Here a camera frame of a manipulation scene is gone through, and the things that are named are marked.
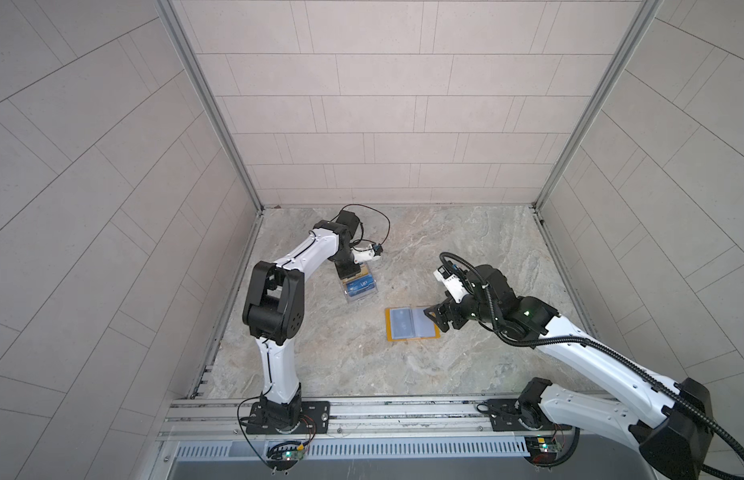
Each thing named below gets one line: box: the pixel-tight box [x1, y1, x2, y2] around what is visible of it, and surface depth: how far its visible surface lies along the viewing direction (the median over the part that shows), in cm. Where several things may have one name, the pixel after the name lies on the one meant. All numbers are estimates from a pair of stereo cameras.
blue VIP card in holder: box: [390, 308, 414, 340], surface depth 88 cm
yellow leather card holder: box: [385, 307, 441, 342], surface depth 87 cm
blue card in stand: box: [346, 274, 375, 297], surface depth 93 cm
